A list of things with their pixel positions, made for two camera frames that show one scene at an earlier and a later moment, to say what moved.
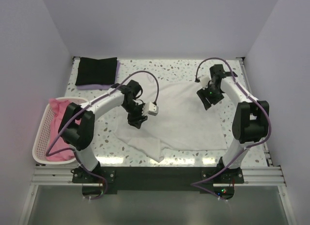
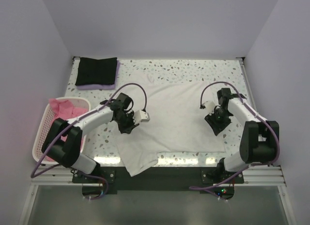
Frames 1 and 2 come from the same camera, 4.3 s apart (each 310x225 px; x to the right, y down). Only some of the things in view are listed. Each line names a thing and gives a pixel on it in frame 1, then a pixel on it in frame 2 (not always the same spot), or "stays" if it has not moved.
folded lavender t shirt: (102, 86) stays
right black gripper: (202, 96) -> (216, 127)
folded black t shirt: (94, 71) stays
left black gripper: (136, 121) -> (128, 129)
